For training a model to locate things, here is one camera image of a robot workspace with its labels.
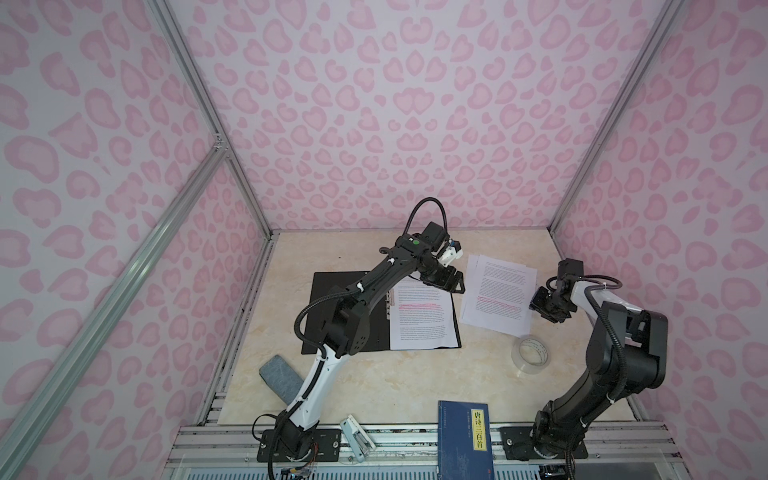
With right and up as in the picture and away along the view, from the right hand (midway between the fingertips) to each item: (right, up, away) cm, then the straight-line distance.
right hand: (537, 304), depth 94 cm
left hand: (-27, +8, -6) cm, 29 cm away
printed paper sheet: (-36, -4, +1) cm, 36 cm away
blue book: (-28, -30, -21) cm, 46 cm away
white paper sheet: (-10, +2, +7) cm, 12 cm away
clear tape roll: (-5, -14, -6) cm, 16 cm away
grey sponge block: (-76, -18, -12) cm, 79 cm away
